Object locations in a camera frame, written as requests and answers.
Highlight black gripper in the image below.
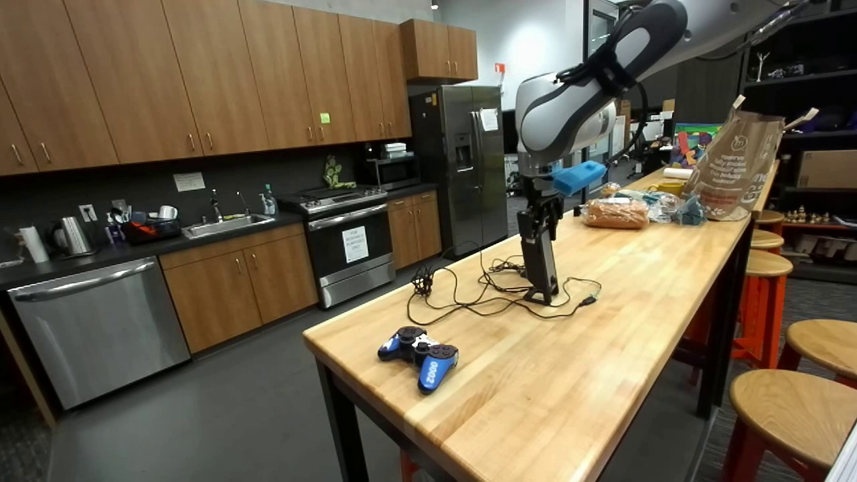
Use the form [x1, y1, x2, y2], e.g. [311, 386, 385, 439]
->
[515, 172, 567, 247]

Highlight bagged hot dog buns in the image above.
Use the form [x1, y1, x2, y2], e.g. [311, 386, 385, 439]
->
[581, 196, 654, 232]

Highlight stainless steel refrigerator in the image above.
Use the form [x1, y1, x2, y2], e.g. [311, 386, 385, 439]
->
[408, 82, 520, 261]

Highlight narrow brown base cabinet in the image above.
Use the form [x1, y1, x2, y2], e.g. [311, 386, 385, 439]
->
[385, 186, 444, 272]

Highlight crumpled small plastic bags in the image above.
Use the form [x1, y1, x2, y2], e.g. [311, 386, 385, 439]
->
[645, 189, 709, 228]

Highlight yellow package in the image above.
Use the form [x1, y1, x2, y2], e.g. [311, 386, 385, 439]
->
[656, 166, 700, 198]

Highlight black microwave oven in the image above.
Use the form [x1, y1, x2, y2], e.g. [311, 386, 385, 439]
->
[358, 153, 420, 189]

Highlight colourful green picture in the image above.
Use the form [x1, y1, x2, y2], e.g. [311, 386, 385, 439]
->
[673, 119, 727, 169]

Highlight blue and black game controller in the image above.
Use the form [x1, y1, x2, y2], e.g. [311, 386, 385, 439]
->
[374, 323, 461, 397]

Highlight white paper on oven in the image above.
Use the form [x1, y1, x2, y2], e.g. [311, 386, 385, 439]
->
[341, 223, 372, 267]

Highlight stainless steel oven range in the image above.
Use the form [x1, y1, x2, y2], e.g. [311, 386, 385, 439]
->
[299, 184, 400, 310]

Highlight large clear plastic bag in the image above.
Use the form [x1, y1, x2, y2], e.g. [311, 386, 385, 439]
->
[689, 109, 790, 224]

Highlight small brown cabinet over refrigerator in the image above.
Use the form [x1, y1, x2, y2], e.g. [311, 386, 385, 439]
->
[397, 16, 479, 85]

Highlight small green plant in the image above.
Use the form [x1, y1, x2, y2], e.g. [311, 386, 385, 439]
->
[321, 154, 358, 192]

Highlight round wooden stool orange legs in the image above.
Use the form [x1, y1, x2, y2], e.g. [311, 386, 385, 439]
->
[756, 209, 790, 236]
[721, 367, 857, 482]
[777, 315, 857, 387]
[748, 228, 787, 257]
[732, 248, 796, 370]

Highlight brown cardboard box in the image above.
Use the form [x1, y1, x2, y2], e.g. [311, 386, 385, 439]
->
[796, 146, 857, 192]

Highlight black storage shelf unit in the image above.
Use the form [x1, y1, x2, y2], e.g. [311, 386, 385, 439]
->
[737, 0, 857, 288]

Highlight wide brown base cabinet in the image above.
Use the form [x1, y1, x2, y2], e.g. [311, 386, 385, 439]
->
[157, 223, 321, 356]

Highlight kitchen sink with faucet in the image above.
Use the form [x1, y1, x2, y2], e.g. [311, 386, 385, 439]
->
[180, 184, 282, 243]

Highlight red and black dish rack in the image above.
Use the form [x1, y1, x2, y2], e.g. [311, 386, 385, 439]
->
[120, 216, 166, 247]

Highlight stainless steel dishwasher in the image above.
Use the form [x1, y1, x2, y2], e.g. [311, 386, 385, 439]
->
[5, 255, 192, 411]

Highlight silver electric kettle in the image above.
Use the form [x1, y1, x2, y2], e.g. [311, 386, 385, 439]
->
[52, 214, 97, 259]

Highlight white paper towel roll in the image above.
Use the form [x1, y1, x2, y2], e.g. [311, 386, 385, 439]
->
[18, 223, 54, 267]

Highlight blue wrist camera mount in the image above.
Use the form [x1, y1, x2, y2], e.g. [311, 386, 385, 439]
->
[549, 157, 611, 198]

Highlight tangled black speaker cables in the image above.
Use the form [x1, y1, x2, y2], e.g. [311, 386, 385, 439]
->
[404, 252, 606, 328]

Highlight black metal table frame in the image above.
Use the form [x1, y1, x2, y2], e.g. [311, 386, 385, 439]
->
[311, 212, 760, 482]

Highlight white wall outlet plate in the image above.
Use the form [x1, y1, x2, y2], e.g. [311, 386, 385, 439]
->
[171, 169, 208, 196]

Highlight brown wooden wall cabinets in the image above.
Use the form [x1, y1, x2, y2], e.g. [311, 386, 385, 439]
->
[0, 0, 415, 180]

